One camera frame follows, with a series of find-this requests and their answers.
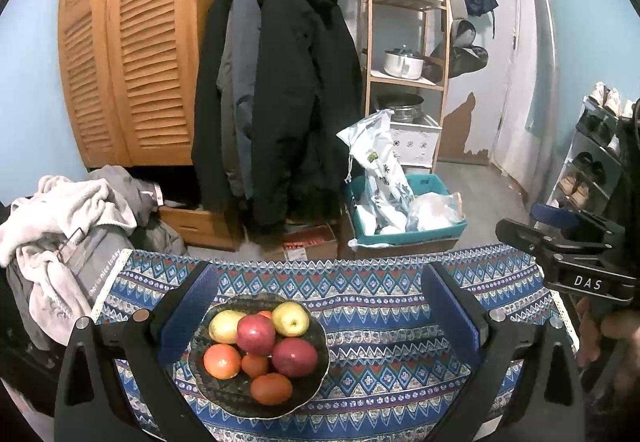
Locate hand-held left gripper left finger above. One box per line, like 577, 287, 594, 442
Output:
54, 261, 221, 442

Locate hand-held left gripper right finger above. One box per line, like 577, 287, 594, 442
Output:
420, 263, 586, 442

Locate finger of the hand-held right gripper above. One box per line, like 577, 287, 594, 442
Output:
531, 202, 581, 229
495, 218, 566, 268

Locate yellow pear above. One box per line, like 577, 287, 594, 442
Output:
208, 309, 246, 344

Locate red apple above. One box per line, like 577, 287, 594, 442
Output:
236, 315, 277, 356
271, 338, 319, 378

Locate dark glass plate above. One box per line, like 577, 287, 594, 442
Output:
189, 293, 330, 419

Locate yellow apple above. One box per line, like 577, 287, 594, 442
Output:
271, 301, 311, 337

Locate person's right hand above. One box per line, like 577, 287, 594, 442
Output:
575, 297, 640, 368

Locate group of shoes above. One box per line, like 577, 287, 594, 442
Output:
557, 82, 636, 210

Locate shoe rack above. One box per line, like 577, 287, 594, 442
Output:
542, 82, 640, 223

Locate blue patterned tablecloth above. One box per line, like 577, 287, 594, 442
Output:
92, 245, 583, 442

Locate plain cardboard box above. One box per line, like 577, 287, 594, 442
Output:
345, 237, 461, 260

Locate wooden drawer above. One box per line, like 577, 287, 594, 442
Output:
157, 205, 246, 252

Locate clear plastic bag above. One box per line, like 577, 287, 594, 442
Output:
406, 192, 463, 230

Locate teal plastic bin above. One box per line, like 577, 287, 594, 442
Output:
345, 173, 468, 248

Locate grey padded bag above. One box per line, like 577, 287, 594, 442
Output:
7, 225, 133, 348

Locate cardboard box with red print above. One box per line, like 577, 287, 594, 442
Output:
262, 222, 338, 262

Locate white door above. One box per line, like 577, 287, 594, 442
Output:
445, 0, 523, 168

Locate white perforated basket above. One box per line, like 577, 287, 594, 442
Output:
390, 118, 443, 169

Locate grey clothes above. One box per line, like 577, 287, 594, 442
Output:
87, 165, 188, 255

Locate pile of clothes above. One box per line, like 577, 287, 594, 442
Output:
0, 175, 137, 330

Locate grey vertical pipe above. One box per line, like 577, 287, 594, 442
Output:
522, 0, 563, 203

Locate steel pot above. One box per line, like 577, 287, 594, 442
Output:
385, 95, 425, 124

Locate black hanging bag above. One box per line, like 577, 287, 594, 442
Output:
432, 18, 490, 80

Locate pink cloth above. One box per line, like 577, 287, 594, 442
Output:
0, 374, 56, 442

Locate white cooking pot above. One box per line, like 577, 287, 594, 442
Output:
384, 48, 426, 80

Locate large black hooded coat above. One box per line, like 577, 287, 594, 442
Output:
250, 0, 363, 230

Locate grey jacket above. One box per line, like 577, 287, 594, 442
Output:
217, 0, 263, 203

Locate wooden shelf rack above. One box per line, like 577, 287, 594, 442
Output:
365, 0, 453, 168

